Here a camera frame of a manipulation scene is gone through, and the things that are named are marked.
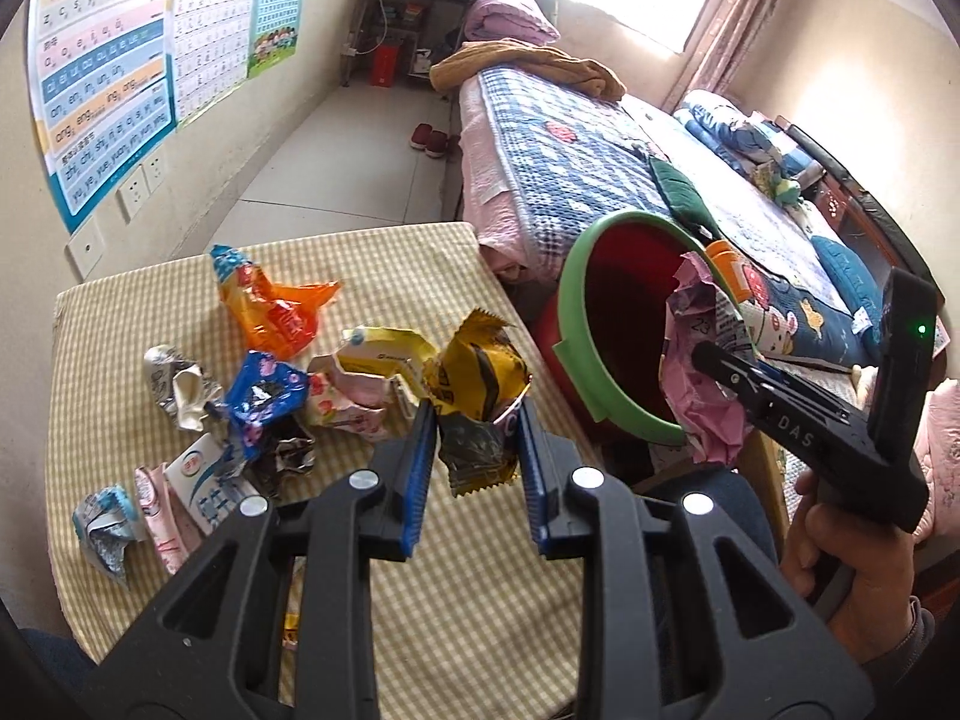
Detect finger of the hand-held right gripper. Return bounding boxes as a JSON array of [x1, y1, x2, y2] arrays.
[[690, 341, 781, 400]]

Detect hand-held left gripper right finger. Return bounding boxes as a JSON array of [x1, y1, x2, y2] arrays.
[[514, 397, 878, 720]]

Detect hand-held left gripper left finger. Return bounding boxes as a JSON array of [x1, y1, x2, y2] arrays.
[[90, 399, 440, 720]]

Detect pink paper wrapper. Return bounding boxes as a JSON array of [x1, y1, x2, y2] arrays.
[[658, 251, 751, 466]]

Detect red bucket with green rim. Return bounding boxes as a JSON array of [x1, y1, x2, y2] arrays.
[[532, 211, 758, 447]]

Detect yellow black snack wrapper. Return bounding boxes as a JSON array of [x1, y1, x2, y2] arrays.
[[424, 309, 535, 497]]

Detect yellow carton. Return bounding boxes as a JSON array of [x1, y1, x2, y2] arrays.
[[309, 325, 440, 421]]

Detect blue cookie wrapper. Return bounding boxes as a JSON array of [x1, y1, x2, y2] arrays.
[[225, 351, 312, 466]]

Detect person's right forearm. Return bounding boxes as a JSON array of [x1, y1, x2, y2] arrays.
[[832, 596, 938, 691]]

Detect person's right hand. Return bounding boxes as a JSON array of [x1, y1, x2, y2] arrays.
[[782, 469, 920, 646]]

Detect pink fluffy cloth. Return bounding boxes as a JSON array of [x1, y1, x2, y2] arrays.
[[919, 381, 960, 541]]

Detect orange bottle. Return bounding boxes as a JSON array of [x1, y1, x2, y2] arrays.
[[709, 240, 751, 305]]

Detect pink white crumpled wrapper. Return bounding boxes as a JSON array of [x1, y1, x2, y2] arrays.
[[304, 371, 391, 442]]

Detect dark silver foil wrapper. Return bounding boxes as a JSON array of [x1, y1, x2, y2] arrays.
[[255, 420, 320, 503]]

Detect yellow checked tablecloth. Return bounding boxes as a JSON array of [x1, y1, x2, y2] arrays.
[[43, 221, 601, 720]]

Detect blue pillow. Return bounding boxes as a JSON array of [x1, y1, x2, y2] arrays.
[[810, 234, 886, 331]]

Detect green cushion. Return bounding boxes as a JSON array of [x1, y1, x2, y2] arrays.
[[649, 157, 721, 237]]

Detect green plush toy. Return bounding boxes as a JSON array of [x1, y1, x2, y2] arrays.
[[754, 161, 815, 207]]

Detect white blue carton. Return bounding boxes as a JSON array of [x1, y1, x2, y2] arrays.
[[165, 431, 260, 541]]

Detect orange snack wrapper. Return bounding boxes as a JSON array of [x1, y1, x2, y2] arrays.
[[210, 244, 342, 359]]

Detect dark bed headboard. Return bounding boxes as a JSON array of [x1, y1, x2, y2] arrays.
[[776, 116, 946, 301]]

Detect folded blue cartoon bedding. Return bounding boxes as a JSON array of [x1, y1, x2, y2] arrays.
[[675, 90, 788, 166]]

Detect bed with patterned quilt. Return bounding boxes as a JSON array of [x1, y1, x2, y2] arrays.
[[459, 64, 893, 361]]

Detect silver crumpled wrapper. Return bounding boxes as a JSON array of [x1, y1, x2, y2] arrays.
[[142, 345, 226, 432]]

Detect pink white sachet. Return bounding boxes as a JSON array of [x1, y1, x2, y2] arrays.
[[133, 463, 203, 577]]

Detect pink floral bedspread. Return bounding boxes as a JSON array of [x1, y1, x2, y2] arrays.
[[457, 82, 530, 260]]

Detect light blue crumpled wrapper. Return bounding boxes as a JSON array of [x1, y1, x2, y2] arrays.
[[73, 485, 147, 586]]

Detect pink patterned curtain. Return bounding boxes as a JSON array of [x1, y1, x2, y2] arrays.
[[664, 0, 807, 113]]

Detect mustard brown blanket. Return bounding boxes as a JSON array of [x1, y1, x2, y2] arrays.
[[429, 41, 627, 100]]

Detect pink folded duvet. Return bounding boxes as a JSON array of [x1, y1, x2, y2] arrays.
[[465, 0, 560, 50]]

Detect wooden bed frame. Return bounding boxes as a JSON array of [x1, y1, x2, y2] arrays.
[[739, 427, 792, 541]]

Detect white chart wall poster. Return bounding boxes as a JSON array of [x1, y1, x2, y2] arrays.
[[169, 0, 267, 128]]

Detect green blue wall poster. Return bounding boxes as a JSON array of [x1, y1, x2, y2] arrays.
[[246, 0, 312, 80]]

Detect striped alphabet wall poster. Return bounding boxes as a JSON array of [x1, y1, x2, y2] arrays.
[[26, 0, 177, 235]]

